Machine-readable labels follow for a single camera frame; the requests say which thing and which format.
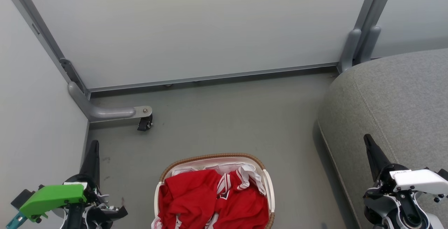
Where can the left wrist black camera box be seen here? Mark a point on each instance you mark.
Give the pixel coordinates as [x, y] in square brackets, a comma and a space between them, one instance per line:
[21, 198]

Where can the white laundry basket wicker rim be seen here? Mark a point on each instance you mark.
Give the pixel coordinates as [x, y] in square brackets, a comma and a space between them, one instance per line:
[210, 156]

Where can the grey partition foot bar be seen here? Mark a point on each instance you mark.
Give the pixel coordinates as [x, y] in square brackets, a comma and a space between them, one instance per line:
[105, 112]

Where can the grey partition corner post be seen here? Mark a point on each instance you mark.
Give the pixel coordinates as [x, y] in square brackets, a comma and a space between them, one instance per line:
[35, 26]

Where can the plain red shirt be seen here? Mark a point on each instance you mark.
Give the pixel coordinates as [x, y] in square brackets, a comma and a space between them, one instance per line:
[189, 197]

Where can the grey partition post with foot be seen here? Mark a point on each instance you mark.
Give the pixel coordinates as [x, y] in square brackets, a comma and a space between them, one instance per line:
[350, 47]
[372, 40]

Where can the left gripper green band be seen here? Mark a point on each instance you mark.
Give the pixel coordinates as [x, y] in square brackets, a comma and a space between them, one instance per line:
[52, 197]

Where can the red jersey with white stripes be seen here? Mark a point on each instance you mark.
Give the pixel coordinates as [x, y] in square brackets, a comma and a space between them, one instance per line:
[245, 208]

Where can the grey fabric sofa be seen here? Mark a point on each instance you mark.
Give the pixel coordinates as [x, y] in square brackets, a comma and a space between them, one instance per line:
[402, 99]

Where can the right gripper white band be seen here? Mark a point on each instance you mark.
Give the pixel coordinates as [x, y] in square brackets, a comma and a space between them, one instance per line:
[416, 180]

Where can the black caster wheel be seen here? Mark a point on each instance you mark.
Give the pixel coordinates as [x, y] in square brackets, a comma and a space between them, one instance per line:
[144, 123]

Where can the white basket liner cloth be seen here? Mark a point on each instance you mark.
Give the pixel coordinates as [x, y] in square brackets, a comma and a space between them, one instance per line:
[224, 167]

